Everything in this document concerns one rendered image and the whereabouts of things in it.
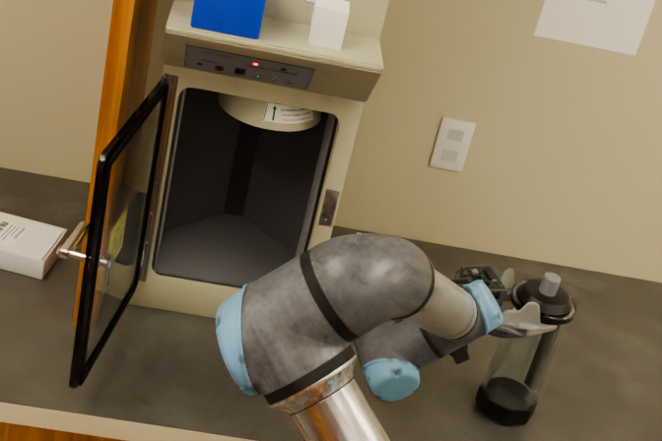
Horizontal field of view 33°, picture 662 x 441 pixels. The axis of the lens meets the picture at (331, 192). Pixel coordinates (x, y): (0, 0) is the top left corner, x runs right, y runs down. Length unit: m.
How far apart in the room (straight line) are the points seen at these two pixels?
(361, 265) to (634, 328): 1.18
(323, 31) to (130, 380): 0.64
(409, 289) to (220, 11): 0.55
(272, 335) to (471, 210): 1.20
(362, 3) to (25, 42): 0.80
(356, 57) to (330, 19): 0.07
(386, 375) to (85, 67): 0.97
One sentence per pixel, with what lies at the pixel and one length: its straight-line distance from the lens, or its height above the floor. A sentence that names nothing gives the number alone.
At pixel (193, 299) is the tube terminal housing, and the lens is 1.98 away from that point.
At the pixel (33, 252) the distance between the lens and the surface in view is 2.04.
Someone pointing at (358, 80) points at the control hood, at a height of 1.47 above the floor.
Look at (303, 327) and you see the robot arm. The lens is 1.25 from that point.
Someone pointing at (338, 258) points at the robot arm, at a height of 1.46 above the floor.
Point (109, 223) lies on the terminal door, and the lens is 1.63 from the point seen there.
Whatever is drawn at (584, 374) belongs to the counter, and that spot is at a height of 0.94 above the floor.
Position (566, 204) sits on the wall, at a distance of 2.42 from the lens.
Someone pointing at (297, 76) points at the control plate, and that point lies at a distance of 1.69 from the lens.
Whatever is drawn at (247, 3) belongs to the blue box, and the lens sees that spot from 1.61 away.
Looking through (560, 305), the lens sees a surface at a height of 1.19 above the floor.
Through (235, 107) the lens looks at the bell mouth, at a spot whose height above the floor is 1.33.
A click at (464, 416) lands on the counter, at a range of 1.93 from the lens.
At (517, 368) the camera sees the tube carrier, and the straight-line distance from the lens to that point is 1.88.
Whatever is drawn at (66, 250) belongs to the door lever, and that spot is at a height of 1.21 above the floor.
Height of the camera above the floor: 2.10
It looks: 28 degrees down
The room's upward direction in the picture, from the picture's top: 14 degrees clockwise
